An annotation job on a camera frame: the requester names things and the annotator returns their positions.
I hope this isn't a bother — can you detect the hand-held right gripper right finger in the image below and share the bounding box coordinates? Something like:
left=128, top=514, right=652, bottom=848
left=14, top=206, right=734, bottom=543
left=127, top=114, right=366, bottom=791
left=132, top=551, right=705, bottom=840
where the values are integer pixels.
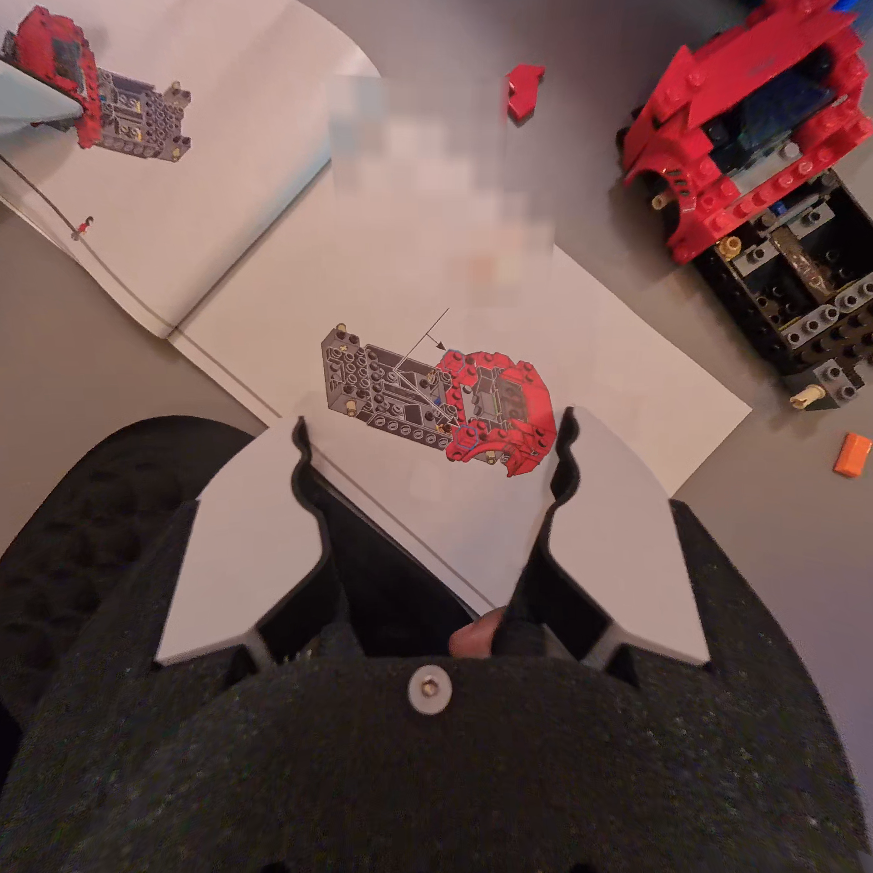
left=497, top=406, right=713, bottom=672

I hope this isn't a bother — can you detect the angled red lego piece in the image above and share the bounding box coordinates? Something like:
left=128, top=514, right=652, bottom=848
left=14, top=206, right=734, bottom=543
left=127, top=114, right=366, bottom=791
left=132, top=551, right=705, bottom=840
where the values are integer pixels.
left=505, top=63, right=547, bottom=124

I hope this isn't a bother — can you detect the red lego car body section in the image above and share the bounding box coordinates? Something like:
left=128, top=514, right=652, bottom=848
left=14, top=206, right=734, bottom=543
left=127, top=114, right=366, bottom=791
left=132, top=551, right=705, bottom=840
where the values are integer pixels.
left=617, top=0, right=873, bottom=266

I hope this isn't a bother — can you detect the small orange lego piece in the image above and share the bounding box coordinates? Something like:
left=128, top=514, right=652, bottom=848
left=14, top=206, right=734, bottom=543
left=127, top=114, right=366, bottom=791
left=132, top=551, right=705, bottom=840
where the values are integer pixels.
left=833, top=433, right=873, bottom=477

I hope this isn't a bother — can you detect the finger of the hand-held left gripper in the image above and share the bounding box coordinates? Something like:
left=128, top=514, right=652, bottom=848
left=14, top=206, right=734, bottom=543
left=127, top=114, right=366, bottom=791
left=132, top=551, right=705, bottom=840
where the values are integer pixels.
left=0, top=58, right=84, bottom=128

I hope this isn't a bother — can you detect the black honeycomb seat cushion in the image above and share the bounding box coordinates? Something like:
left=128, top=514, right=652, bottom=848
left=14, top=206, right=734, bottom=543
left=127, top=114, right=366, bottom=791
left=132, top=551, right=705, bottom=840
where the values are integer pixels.
left=0, top=415, right=502, bottom=724

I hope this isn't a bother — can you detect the white instruction booklet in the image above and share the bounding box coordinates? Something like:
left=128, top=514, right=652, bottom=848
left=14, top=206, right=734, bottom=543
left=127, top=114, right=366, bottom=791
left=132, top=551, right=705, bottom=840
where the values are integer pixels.
left=0, top=0, right=753, bottom=611

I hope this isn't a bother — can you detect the person's right hand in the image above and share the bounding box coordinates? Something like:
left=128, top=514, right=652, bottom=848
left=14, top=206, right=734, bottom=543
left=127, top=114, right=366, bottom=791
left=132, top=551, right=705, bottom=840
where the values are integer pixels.
left=449, top=606, right=510, bottom=660

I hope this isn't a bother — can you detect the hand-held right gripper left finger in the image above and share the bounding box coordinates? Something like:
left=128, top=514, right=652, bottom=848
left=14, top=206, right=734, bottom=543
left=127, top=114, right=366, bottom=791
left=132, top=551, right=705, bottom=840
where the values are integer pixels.
left=154, top=415, right=342, bottom=669

